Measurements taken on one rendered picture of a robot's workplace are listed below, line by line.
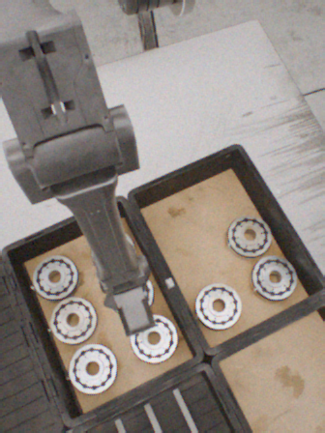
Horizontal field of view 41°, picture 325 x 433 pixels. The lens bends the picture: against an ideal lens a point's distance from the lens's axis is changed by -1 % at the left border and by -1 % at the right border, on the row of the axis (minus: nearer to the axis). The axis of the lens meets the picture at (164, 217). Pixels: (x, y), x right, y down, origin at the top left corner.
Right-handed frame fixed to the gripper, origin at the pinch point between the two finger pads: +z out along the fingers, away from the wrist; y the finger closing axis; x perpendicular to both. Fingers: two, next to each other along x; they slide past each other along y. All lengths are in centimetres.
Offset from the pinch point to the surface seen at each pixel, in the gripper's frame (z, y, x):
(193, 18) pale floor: 96, 159, 29
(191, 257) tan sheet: 4.5, 13.0, -10.3
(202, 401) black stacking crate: 2.8, -16.4, -22.6
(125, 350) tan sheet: 3.5, -11.9, -3.2
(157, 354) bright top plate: 0.3, -10.3, -10.1
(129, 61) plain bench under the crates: 22, 71, 28
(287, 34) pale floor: 95, 166, -21
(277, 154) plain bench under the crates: 19, 54, -24
